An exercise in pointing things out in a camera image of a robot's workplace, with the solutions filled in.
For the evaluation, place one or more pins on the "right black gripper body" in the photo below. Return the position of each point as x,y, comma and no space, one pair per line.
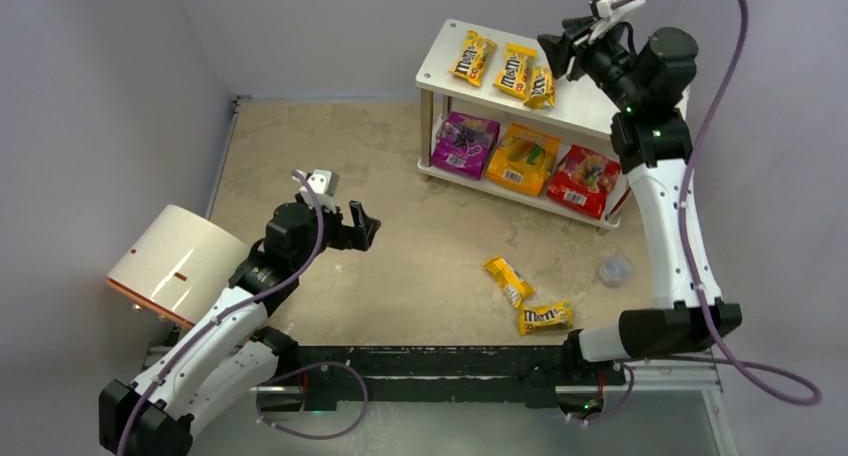
577,52

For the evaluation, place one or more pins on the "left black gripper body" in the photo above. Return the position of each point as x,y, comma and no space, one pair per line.
351,227

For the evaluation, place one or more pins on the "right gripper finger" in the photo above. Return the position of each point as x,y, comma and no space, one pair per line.
579,25
563,54

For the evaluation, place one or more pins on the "yellow m&m bag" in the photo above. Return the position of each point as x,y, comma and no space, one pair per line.
471,63
513,77
532,319
541,92
512,284

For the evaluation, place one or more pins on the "orange candy bag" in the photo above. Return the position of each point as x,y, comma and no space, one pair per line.
523,160

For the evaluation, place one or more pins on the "red candy bag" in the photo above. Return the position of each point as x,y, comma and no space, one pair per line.
582,181

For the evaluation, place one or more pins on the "purple candy bag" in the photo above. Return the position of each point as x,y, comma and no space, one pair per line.
464,143

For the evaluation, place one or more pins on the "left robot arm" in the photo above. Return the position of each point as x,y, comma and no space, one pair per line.
164,408

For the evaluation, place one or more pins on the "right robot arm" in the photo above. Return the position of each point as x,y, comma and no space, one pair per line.
652,141

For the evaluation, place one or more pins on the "white two-tier shelf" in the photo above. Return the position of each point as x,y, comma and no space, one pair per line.
582,115

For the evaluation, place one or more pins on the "white cylinder roll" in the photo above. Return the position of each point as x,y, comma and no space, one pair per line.
179,266

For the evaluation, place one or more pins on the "small clear round cap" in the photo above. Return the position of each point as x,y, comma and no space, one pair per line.
614,271

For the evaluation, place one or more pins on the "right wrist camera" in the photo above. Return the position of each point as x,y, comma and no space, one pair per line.
608,13

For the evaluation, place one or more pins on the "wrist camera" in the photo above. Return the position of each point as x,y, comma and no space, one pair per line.
318,188
608,13

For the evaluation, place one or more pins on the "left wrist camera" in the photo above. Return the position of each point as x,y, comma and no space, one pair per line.
318,188

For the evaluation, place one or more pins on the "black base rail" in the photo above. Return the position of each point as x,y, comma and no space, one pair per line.
536,376

